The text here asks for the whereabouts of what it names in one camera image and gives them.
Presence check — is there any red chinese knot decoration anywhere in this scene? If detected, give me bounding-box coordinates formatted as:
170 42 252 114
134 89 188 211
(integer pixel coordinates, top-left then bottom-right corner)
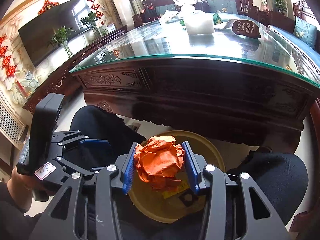
87 0 104 19

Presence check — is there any crumpled white patterned paper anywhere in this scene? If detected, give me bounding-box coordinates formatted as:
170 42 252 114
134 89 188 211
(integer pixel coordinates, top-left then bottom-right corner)
159 10 180 24

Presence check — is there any person's left hand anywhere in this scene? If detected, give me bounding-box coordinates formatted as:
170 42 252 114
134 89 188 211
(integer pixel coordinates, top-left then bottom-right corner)
7 167 55 211

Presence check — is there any yellow round trash bin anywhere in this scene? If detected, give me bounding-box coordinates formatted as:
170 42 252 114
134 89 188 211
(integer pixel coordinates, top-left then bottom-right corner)
129 130 225 224

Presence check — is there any dark round slogan sign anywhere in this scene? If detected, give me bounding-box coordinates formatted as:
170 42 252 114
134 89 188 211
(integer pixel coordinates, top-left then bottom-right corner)
232 19 261 39

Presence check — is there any flat screen television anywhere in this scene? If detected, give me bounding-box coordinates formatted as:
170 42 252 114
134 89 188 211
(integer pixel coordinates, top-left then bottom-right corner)
18 0 91 67

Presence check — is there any left teal back cushion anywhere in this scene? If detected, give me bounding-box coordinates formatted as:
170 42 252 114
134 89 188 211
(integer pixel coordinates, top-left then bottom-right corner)
156 4 176 16

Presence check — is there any white foam packing block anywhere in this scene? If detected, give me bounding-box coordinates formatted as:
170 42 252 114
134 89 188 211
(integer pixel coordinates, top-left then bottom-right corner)
183 10 215 35

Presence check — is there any carved wooden side sofa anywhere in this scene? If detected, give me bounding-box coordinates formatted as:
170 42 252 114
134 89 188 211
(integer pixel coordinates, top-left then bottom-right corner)
268 0 319 84

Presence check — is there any white standing air conditioner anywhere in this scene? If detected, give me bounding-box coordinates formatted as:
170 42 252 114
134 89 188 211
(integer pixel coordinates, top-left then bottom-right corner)
113 0 135 31

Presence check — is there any teal cushion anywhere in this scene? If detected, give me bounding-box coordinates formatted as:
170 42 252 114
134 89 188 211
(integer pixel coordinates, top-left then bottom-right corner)
156 4 176 16
207 0 238 14

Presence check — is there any potted green corner plant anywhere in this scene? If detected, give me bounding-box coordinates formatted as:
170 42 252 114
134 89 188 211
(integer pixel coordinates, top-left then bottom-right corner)
274 0 287 15

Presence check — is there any orange paper ball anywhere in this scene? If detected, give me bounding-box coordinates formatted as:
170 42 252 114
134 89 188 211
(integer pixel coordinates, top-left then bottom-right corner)
134 135 185 191

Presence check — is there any small white paper scrap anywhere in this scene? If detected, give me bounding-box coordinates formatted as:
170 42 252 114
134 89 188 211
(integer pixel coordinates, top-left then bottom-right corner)
214 19 236 30

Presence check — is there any flattened green wrapper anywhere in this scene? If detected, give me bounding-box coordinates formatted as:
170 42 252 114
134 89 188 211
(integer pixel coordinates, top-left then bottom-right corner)
213 13 223 25

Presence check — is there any green plant in vase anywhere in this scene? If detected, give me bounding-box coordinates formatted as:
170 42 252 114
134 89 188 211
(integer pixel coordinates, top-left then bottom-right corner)
80 11 101 38

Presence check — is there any blue cushion near corner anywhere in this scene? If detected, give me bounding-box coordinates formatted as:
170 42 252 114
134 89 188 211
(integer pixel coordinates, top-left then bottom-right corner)
293 17 317 49

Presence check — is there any right teal back cushion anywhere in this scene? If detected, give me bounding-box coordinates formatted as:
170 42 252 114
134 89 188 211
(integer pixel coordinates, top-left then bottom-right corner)
207 0 238 14

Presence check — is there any dark wooden tv cabinet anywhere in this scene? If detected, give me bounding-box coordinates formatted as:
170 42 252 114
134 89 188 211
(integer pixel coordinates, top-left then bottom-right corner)
23 25 127 113

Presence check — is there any yellow foil snack wrapper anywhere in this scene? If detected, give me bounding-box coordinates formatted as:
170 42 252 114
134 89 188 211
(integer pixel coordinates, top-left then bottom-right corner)
162 180 190 199

